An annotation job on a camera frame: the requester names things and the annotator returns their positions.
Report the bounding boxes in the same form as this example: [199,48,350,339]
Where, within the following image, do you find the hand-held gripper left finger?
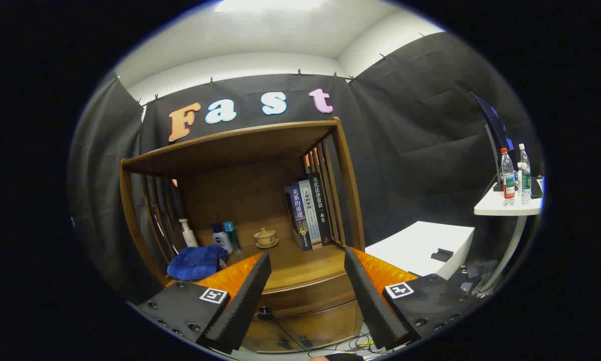
[136,252,272,354]

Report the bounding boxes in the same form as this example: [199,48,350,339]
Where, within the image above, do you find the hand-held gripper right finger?
[344,247,482,350]

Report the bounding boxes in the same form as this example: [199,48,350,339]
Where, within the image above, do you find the wooden drawer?
[253,272,357,321]

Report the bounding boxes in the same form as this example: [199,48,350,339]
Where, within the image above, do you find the white low cabinet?
[365,221,476,280]

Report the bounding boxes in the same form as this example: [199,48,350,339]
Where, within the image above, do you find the wooden cabinet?
[119,117,366,354]

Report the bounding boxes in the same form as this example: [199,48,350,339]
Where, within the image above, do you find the blue towel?
[168,244,229,281]

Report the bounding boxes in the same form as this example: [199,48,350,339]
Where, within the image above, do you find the white bottle with blue cap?
[212,224,233,255]

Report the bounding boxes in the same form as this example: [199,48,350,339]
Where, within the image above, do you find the beige lidded teacup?
[253,227,280,249]

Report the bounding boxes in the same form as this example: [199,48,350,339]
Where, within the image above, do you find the teal bottle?
[223,221,243,254]

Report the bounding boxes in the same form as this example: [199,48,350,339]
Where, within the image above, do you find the white pump bottle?
[179,218,199,248]

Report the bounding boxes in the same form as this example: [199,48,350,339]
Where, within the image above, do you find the book with blue spine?
[284,185,314,251]

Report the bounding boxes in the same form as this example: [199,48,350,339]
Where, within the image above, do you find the book with black spine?
[308,173,333,246]

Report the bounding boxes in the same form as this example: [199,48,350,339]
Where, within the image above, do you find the book with pale spine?
[298,179,323,249]

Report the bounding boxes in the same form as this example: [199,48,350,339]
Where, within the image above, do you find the white side desk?
[474,175,544,296]

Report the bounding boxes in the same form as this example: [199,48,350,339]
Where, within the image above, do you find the water bottle with red cap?
[500,147,516,206]

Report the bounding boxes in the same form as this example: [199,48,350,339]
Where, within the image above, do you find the water bottle with white cap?
[518,143,532,205]

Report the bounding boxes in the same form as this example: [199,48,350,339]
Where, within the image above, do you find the dark computer monitor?
[470,92,517,192]

